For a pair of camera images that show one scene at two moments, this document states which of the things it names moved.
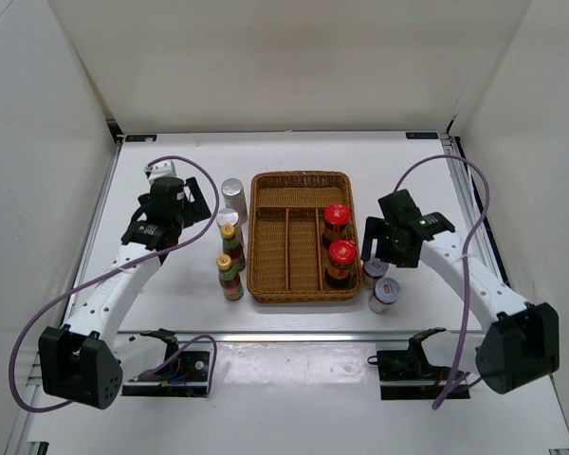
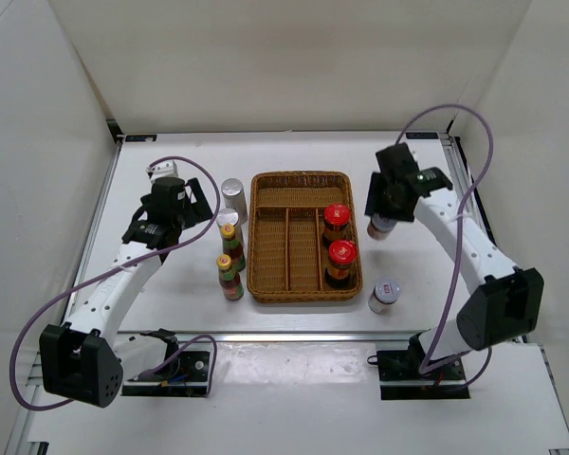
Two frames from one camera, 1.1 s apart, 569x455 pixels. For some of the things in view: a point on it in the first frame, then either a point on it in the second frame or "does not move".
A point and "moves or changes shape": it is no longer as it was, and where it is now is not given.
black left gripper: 199,212 does not move
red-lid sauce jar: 337,217 does not move
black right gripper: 376,227 → 375,204
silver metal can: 232,191 does not move
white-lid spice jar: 375,268 moves or changes shape
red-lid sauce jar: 341,256 does not move
